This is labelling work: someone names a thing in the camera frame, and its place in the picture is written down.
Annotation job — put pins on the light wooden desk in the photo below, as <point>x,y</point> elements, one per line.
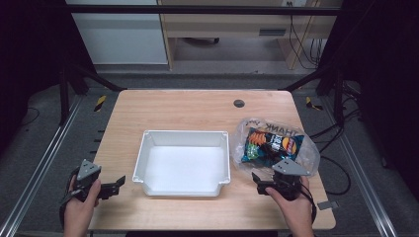
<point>227,24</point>

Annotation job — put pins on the yellow black tape strip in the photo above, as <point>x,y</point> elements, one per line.
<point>100,103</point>
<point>311,104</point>

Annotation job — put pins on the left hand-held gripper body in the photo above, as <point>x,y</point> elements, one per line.
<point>86,170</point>

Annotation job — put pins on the aluminium rail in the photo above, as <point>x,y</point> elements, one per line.
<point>362,171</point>
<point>39,168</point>

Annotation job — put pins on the person's left hand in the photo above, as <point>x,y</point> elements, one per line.
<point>78,212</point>

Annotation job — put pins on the black curtain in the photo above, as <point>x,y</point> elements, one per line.
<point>385,65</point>
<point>29,49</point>

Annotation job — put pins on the black metal stand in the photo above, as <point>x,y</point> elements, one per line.
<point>64,95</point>
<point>338,95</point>

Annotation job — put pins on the white plastic bin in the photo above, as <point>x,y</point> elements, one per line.
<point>184,168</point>

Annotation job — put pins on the clear plastic bag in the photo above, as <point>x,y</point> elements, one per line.
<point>309,153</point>

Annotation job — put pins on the white cabinet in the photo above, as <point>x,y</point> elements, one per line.
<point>122,39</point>

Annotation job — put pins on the grey table grommet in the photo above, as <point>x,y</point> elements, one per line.
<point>239,103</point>

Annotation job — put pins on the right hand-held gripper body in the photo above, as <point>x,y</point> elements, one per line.
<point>289,168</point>

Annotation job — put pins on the person's right hand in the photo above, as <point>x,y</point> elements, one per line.
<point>296,210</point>

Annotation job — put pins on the grey tag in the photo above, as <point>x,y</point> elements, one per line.
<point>327,205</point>

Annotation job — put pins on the black crossbar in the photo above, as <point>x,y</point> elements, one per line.
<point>197,10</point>

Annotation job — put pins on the dark chip packet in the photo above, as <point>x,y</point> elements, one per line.
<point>268,146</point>

